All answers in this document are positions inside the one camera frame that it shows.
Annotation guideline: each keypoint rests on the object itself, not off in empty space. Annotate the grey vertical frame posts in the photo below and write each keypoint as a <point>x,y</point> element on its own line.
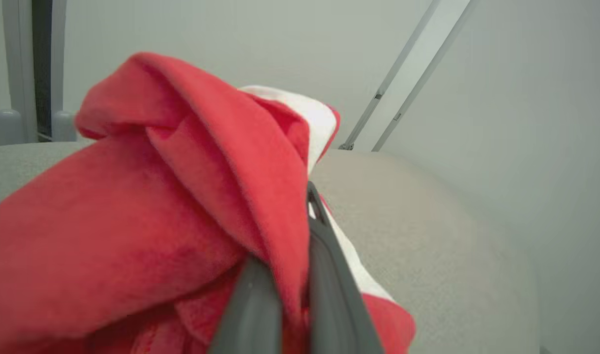
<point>19,59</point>

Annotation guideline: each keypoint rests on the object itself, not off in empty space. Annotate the white diagonal frame rails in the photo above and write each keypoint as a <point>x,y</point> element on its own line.
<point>408,54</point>

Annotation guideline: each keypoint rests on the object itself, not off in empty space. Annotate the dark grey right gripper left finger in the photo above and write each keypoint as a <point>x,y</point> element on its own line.
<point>255,309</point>

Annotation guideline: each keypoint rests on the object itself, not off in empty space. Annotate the red and white garment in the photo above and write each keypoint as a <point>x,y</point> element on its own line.
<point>133,221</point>

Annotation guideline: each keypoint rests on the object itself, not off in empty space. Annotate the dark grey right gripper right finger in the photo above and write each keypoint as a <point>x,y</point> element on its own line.
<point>334,295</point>

